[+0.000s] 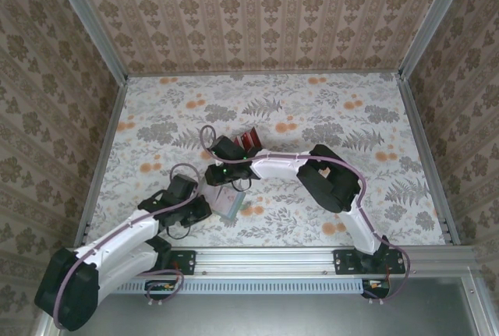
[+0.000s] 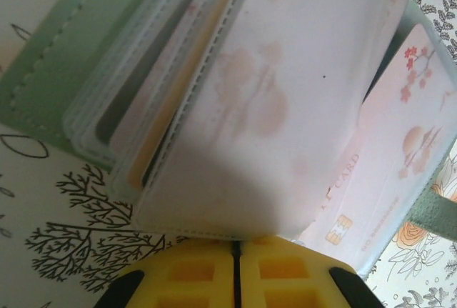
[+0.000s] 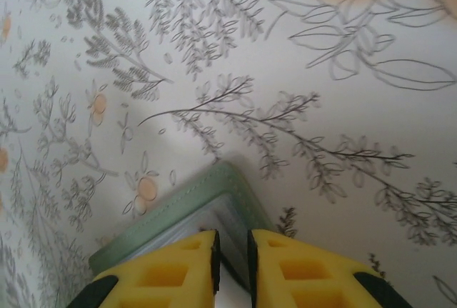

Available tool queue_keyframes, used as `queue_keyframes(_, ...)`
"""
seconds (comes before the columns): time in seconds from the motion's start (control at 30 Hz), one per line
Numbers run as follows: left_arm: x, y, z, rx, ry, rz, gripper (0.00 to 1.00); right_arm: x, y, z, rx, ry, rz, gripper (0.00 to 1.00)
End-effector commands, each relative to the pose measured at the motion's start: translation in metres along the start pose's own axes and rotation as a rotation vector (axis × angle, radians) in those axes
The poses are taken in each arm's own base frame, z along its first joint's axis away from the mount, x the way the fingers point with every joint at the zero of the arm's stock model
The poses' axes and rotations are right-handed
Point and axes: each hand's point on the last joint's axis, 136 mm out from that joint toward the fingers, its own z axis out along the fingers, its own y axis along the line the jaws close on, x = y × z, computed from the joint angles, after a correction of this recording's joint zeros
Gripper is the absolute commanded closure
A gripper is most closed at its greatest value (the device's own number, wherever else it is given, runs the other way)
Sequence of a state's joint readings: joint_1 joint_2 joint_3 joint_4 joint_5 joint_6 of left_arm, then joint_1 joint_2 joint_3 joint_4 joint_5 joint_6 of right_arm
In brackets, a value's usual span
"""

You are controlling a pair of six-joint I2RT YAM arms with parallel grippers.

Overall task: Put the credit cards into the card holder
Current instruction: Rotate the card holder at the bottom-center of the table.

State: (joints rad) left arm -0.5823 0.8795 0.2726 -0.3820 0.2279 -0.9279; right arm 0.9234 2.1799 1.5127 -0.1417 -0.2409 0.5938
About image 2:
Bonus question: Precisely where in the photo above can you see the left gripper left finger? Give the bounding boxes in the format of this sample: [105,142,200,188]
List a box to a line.
[99,239,238,308]

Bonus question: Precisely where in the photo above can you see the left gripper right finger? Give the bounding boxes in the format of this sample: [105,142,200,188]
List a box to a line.
[238,234,380,308]

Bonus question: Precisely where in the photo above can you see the pale green card holder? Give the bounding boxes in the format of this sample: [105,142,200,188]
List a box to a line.
[0,0,457,277]

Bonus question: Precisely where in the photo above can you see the golden yellow credit card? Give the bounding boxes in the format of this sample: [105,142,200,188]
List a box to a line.
[128,18,229,191]

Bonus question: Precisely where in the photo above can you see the pink blossom credit card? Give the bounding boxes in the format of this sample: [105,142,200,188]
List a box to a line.
[296,24,451,270]

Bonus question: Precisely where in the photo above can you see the dark grey credit card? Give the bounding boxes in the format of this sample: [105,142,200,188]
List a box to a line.
[94,46,151,144]

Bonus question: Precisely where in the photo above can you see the pink cloud print card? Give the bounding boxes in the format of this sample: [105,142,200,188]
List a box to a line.
[135,0,411,242]

